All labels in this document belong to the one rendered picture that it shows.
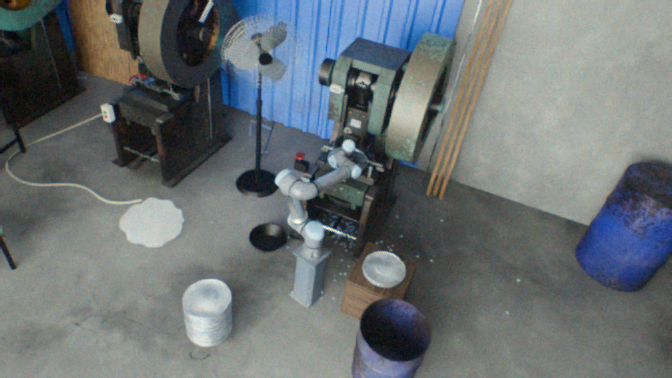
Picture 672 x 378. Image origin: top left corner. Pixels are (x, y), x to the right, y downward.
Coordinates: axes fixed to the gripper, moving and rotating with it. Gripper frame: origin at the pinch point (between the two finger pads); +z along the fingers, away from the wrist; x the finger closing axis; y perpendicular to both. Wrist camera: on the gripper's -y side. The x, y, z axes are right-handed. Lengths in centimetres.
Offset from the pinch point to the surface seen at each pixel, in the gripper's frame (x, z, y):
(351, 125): 26.9, -14.4, -6.2
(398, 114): 13, -62, 28
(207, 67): 47, -4, -133
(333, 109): 27.8, -25.7, -19.4
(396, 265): -45, 25, 53
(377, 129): 24.8, -22.2, 13.1
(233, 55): 41, -36, -99
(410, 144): 5, -47, 39
